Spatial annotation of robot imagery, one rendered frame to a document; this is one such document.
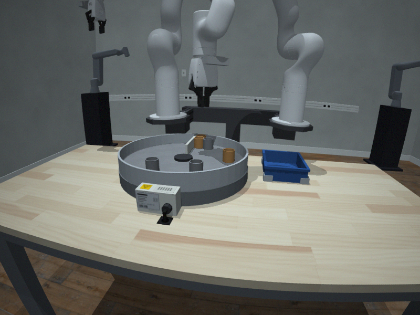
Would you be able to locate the blue shallow tray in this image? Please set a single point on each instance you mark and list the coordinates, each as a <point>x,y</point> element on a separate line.
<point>295,166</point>

